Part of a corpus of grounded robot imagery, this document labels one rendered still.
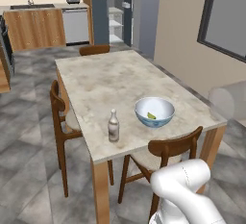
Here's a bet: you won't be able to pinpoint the marble top wooden dining table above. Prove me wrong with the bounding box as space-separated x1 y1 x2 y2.
54 49 229 224

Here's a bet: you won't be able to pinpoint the pale liquor bottle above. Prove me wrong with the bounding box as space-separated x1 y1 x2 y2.
108 108 120 143

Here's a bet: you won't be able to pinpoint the white and blue bowl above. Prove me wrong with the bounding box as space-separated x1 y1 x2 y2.
134 96 176 129

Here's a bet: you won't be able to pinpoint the grey fridge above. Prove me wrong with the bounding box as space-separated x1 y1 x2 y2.
89 0 162 60

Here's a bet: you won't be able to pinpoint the clear glass cup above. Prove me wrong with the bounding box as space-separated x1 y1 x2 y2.
208 80 246 123

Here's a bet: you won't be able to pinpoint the wooden side cabinet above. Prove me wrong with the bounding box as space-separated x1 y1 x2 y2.
0 45 12 94

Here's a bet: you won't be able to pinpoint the dark wooden chair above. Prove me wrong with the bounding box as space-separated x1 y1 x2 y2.
79 43 111 57
49 79 115 199
117 125 204 224

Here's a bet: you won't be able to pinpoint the white dishwasher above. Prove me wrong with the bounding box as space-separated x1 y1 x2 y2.
61 8 90 46

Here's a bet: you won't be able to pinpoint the wooden base cabinets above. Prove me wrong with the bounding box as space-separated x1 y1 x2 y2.
3 8 67 53

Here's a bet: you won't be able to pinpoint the black stove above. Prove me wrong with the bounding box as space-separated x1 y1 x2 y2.
0 14 15 76

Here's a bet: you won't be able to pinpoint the dark sink basin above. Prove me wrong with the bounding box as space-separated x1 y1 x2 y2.
10 3 56 11

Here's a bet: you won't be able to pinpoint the large dark framed window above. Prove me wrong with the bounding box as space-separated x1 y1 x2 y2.
196 0 246 63

